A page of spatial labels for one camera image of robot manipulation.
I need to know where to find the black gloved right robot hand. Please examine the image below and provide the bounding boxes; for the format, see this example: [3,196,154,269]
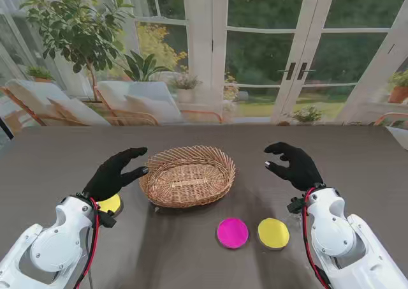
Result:
[263,142,324,193]

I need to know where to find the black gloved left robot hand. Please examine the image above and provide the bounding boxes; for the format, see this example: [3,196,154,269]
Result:
[83,147,150,204]

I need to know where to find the yellow culture dish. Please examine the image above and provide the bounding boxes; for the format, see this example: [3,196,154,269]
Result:
[97,193,124,218]
[256,218,291,251]

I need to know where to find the magenta culture dish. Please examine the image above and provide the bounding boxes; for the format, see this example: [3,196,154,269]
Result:
[216,217,250,251]

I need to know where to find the oval wicker basket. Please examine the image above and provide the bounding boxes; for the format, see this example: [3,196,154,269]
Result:
[138,144,237,209]

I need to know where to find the white flowering low plant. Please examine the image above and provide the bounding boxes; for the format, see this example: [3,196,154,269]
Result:
[283,106,326,126]

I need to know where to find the white chair pillow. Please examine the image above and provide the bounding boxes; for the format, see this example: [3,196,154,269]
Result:
[47,96,111,126]
[123,94,187,124]

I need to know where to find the yellow flowers in pale pot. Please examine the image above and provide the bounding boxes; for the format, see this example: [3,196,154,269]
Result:
[222,73,240,124]

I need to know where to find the white cushioned lounge chair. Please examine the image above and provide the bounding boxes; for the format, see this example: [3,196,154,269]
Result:
[94,80,224,126]
[0,79,111,127]

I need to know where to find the white sheet at table corner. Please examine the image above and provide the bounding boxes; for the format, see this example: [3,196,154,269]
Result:
[385,126,408,151]

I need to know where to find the flowering plant in white pot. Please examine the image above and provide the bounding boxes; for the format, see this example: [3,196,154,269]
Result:
[170,74,203,104]

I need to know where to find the dark panel at table edge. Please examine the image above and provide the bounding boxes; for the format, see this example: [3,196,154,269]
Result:
[0,116,15,142]

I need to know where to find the broad-leaf green plant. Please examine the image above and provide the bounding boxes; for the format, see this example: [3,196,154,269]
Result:
[122,51,175,82]

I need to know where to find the large terracotta potted plant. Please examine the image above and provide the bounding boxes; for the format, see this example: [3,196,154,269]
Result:
[387,70,408,104]

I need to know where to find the small plant in terracotta pot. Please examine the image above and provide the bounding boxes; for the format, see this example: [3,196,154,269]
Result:
[25,65,55,84]

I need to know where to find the tall leafy potted tree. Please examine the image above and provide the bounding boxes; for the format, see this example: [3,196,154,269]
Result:
[17,0,136,103]

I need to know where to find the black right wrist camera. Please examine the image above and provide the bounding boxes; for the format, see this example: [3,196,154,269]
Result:
[286,196,305,214]

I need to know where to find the red left arm cable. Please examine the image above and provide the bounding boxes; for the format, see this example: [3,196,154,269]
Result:
[75,196,100,285]

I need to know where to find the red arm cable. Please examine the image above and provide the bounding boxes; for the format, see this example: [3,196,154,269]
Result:
[299,189,332,289]
[75,196,100,285]

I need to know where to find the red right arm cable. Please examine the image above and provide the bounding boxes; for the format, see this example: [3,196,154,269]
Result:
[299,189,332,289]

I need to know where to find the dark door handle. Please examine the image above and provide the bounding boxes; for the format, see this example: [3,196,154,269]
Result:
[277,62,296,81]
[298,62,316,80]

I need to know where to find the orange chair frame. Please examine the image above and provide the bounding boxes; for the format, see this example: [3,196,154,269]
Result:
[372,112,408,127]

